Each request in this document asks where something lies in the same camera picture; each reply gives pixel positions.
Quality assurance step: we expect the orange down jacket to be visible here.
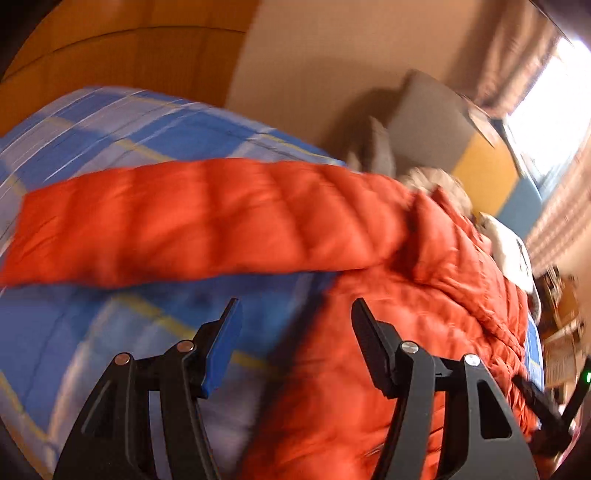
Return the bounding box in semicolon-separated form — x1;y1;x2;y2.
1;159;536;479

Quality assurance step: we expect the blue plaid bed sheet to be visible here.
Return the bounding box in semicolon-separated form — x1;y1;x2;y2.
0;85;546;480

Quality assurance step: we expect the cluttered wooden desk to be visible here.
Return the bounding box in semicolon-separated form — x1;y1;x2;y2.
535;266;585;405

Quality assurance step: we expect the beige quilted pillow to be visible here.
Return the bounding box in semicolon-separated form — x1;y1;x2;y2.
477;213;542;325

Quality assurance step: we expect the beige quilted garment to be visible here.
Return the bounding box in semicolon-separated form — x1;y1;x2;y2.
398;166;473;217

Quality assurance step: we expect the grey yellow blue headboard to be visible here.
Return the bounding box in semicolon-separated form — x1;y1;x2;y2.
387;70;542;239

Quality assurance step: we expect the beige curtain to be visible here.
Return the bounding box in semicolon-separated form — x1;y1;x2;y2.
473;1;562;119

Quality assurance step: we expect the wooden wardrobe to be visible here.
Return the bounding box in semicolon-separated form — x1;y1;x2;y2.
1;1;259;133

